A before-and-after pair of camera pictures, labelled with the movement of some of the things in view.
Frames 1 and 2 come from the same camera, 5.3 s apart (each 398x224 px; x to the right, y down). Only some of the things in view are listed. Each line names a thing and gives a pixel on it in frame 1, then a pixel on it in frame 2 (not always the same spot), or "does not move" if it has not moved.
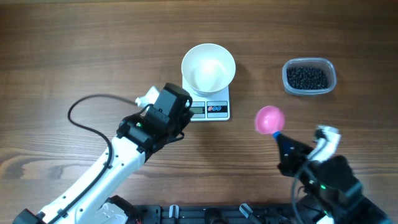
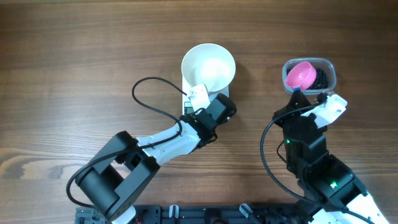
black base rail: [214, 214] does not move
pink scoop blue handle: [270, 120] to [301, 76]
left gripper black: [185, 115] to [194, 114]
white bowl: [208, 69] does not move
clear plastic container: [308, 76] does not move
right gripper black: [289, 159] to [298, 98]
